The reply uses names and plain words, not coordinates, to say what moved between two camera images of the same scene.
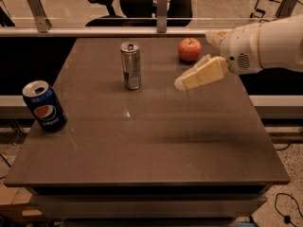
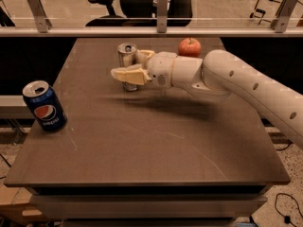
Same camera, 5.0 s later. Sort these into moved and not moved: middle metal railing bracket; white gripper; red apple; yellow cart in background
Moved: white gripper
Not moved: red apple; yellow cart in background; middle metal railing bracket
